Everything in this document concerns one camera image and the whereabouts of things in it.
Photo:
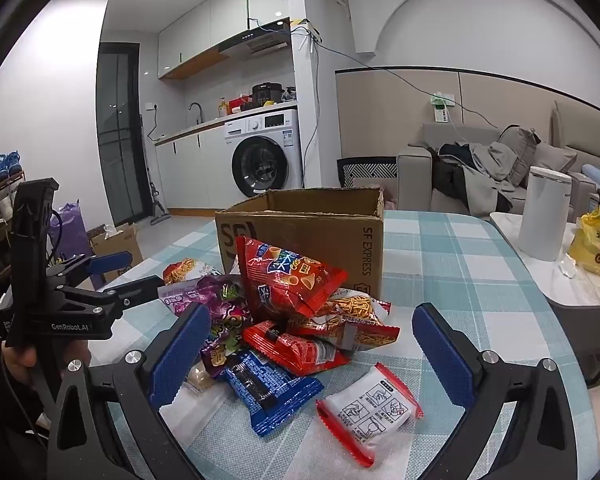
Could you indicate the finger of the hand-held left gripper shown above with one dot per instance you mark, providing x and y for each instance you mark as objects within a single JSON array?
[
  {"x": 112, "y": 261},
  {"x": 130, "y": 294}
]

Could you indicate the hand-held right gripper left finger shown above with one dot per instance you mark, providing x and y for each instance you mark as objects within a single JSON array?
[{"x": 180, "y": 355}]

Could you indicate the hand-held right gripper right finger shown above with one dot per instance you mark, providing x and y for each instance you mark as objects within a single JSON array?
[{"x": 445, "y": 355}]

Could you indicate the purple snack packet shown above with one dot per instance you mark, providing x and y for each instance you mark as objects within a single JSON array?
[
  {"x": 220, "y": 302},
  {"x": 220, "y": 355},
  {"x": 180, "y": 296}
]

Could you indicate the orange noodle snack packet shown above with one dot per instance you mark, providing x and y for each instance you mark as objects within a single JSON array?
[
  {"x": 370, "y": 335},
  {"x": 185, "y": 270}
]

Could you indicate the white packet with red edges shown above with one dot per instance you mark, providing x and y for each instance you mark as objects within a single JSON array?
[{"x": 370, "y": 410}]

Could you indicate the white red noodle snack packet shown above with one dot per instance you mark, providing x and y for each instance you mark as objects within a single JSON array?
[{"x": 360, "y": 307}]

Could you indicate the blue snack packet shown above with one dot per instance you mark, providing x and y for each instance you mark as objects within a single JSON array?
[{"x": 275, "y": 395}]

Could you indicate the large red chip bag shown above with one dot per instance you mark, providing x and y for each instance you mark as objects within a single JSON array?
[{"x": 280, "y": 280}]

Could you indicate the red packet with black stripe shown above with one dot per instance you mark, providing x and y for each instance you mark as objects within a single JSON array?
[{"x": 305, "y": 355}]

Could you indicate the person's left forearm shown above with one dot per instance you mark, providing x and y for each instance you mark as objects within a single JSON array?
[{"x": 0, "y": 410}]

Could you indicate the person's left hand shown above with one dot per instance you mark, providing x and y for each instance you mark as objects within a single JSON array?
[{"x": 20, "y": 356}]

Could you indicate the small brown cardboard box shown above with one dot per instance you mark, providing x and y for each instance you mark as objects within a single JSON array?
[{"x": 125, "y": 247}]

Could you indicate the purple bag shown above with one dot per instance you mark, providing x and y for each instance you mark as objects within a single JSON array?
[{"x": 70, "y": 240}]

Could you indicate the grey stick vacuum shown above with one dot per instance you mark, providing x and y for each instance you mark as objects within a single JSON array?
[{"x": 157, "y": 217}]

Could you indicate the green checked tablecloth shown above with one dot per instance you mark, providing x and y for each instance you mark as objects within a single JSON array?
[{"x": 455, "y": 260}]

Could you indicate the blue shoes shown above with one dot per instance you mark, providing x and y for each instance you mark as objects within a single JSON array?
[{"x": 6, "y": 165}]

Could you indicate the white kitchen counter cabinet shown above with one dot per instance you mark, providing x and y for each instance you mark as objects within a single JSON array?
[{"x": 190, "y": 170}]

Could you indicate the dark glass door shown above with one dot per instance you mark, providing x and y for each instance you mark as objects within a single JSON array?
[{"x": 117, "y": 135}]

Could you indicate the white side table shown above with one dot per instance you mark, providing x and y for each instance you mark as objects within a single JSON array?
[{"x": 510, "y": 240}]

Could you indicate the chrome kitchen faucet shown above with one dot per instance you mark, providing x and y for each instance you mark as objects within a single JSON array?
[{"x": 202, "y": 116}]

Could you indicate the white trash can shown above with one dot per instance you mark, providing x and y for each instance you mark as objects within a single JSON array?
[{"x": 542, "y": 215}]

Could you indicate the yellow plastic bag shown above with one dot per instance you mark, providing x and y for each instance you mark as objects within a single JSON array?
[{"x": 587, "y": 245}]

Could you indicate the beige sofa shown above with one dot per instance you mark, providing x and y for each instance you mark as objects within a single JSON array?
[{"x": 415, "y": 175}]

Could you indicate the white washing machine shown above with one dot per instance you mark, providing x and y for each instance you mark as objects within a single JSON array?
[{"x": 265, "y": 160}]

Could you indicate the dark clothes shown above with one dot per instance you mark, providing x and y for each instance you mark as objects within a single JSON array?
[{"x": 452, "y": 170}]

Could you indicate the yellow bottle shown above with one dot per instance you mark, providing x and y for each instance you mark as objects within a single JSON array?
[{"x": 223, "y": 109}]

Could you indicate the grey jacket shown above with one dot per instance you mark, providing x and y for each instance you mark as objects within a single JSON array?
[{"x": 485, "y": 170}]

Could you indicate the black patterned chair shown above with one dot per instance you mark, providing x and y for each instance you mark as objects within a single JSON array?
[{"x": 367, "y": 172}]

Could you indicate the red box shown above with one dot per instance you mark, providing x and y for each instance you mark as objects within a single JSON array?
[{"x": 237, "y": 105}]

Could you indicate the grey pillow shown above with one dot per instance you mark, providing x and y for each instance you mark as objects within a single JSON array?
[
  {"x": 555, "y": 157},
  {"x": 520, "y": 152}
]

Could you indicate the black pressure cooker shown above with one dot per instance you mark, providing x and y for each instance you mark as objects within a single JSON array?
[{"x": 267, "y": 94}]

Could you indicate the steel range hood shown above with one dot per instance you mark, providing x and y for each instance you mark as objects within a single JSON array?
[{"x": 255, "y": 42}]

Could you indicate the white power strip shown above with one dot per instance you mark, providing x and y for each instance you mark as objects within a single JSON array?
[{"x": 307, "y": 30}]

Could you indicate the wall socket with green plug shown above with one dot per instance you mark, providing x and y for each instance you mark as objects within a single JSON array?
[{"x": 440, "y": 107}]

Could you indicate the white wall cabinets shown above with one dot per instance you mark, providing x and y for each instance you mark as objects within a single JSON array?
[{"x": 205, "y": 30}]

